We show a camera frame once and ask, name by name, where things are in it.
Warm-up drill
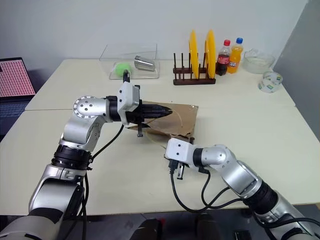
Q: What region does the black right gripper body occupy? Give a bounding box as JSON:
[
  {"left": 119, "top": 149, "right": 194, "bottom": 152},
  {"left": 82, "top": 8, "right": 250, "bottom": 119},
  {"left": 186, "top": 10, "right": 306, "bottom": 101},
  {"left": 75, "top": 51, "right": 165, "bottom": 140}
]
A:
[{"left": 174, "top": 161, "right": 186, "bottom": 181}]

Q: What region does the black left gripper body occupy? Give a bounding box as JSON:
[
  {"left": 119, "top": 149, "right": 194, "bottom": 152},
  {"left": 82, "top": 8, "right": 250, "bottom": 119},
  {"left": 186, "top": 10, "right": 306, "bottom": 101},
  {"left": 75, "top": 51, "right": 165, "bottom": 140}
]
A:
[{"left": 124, "top": 99, "right": 147, "bottom": 138}]

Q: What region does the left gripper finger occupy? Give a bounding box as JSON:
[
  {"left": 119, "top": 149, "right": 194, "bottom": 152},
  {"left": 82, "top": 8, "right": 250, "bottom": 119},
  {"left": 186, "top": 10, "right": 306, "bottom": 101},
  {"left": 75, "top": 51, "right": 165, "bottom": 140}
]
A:
[
  {"left": 142, "top": 111, "right": 173, "bottom": 120},
  {"left": 142, "top": 104, "right": 173, "bottom": 113}
]

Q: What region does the brown paper bag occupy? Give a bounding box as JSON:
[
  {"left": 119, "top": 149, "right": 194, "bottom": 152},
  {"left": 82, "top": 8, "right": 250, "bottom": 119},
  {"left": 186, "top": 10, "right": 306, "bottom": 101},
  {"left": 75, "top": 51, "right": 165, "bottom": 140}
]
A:
[{"left": 126, "top": 101, "right": 200, "bottom": 147}]

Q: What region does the clear plastic box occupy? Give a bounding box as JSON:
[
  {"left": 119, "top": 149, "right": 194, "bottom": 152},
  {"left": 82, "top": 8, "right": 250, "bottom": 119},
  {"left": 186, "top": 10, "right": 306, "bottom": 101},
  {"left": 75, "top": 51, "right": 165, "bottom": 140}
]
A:
[{"left": 99, "top": 43, "right": 161, "bottom": 80}]

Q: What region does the stainless steel cup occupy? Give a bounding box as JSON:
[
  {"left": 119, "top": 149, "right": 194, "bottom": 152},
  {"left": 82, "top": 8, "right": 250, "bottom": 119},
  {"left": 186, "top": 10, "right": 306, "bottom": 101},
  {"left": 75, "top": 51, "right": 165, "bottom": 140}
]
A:
[{"left": 134, "top": 55, "right": 156, "bottom": 72}]

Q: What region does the dark wooden dish rack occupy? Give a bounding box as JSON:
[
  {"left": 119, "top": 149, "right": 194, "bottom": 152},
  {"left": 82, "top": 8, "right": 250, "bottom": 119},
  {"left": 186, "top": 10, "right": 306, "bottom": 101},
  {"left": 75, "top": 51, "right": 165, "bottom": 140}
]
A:
[{"left": 172, "top": 51, "right": 216, "bottom": 86}]

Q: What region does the green ball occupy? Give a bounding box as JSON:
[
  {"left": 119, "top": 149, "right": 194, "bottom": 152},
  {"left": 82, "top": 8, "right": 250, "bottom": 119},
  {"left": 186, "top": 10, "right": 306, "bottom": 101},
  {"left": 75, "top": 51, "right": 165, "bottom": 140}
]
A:
[{"left": 114, "top": 62, "right": 133, "bottom": 77}]

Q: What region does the dark rounded shape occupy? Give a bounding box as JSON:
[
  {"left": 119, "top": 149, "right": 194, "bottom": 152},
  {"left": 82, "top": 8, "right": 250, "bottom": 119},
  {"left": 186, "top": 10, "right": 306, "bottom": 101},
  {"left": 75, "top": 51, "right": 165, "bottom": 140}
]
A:
[
  {"left": 194, "top": 212, "right": 223, "bottom": 240},
  {"left": 129, "top": 218, "right": 163, "bottom": 240}
]

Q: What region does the yellow plate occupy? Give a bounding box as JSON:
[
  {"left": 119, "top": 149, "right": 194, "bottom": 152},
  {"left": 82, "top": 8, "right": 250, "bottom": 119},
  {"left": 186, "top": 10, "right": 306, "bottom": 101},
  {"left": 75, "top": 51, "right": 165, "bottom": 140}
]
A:
[
  {"left": 203, "top": 29, "right": 217, "bottom": 78},
  {"left": 188, "top": 29, "right": 201, "bottom": 79}
]

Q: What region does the cola bottle red cap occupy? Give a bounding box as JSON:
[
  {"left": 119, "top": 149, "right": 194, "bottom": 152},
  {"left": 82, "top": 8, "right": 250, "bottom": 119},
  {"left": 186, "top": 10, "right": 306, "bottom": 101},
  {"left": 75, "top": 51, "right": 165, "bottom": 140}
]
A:
[{"left": 215, "top": 39, "right": 231, "bottom": 77}]

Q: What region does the orange soda bottle blue cap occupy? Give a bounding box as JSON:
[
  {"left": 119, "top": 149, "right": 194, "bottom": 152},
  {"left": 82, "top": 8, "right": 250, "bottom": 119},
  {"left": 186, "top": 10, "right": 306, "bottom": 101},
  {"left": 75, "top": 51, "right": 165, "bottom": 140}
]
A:
[{"left": 226, "top": 37, "right": 245, "bottom": 75}]

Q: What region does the clear glass bowl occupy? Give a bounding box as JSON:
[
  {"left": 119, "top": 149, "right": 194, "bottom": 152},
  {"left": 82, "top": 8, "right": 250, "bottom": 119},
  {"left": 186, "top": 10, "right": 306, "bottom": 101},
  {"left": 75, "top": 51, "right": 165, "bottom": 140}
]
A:
[{"left": 242, "top": 48, "right": 276, "bottom": 75}]

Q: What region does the clear tape roll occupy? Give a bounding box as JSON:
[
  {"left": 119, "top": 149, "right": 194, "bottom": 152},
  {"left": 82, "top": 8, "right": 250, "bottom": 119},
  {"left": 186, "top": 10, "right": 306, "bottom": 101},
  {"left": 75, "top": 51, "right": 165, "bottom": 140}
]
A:
[{"left": 257, "top": 71, "right": 284, "bottom": 94}]

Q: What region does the grey laptop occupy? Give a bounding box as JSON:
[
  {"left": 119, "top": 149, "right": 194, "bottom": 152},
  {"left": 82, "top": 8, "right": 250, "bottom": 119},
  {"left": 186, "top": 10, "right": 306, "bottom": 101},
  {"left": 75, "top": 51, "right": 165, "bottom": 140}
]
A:
[{"left": 0, "top": 57, "right": 37, "bottom": 137}]

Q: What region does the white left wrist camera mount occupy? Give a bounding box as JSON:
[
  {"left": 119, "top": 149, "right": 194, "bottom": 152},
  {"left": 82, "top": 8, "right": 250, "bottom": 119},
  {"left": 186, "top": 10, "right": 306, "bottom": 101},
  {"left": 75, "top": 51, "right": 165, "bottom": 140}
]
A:
[{"left": 116, "top": 83, "right": 141, "bottom": 125}]

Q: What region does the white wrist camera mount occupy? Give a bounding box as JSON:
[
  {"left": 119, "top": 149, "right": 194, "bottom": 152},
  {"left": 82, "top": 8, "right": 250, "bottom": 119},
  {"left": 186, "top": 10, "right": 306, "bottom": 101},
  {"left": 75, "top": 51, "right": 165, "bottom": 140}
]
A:
[
  {"left": 116, "top": 83, "right": 141, "bottom": 125},
  {"left": 164, "top": 137, "right": 195, "bottom": 168}
]

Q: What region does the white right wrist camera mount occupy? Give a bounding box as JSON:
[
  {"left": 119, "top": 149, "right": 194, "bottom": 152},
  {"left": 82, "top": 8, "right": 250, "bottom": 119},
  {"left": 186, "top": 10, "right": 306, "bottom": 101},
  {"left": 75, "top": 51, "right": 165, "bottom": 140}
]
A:
[{"left": 164, "top": 137, "right": 195, "bottom": 168}]

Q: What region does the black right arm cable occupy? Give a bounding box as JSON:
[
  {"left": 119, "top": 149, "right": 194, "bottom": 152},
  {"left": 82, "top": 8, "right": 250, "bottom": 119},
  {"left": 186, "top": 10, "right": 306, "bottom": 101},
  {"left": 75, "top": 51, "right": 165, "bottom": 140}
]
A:
[{"left": 168, "top": 159, "right": 320, "bottom": 233}]

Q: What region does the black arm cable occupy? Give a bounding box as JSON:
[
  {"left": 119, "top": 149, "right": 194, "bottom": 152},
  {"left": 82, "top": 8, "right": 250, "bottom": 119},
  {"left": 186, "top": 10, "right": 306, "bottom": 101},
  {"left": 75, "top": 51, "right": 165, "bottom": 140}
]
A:
[
  {"left": 59, "top": 69, "right": 132, "bottom": 240},
  {"left": 168, "top": 159, "right": 320, "bottom": 233}
]

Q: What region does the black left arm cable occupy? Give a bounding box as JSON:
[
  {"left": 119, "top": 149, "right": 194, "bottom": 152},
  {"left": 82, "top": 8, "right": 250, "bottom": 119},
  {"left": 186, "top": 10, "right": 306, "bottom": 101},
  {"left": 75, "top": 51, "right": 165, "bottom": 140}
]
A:
[{"left": 59, "top": 69, "right": 132, "bottom": 240}]

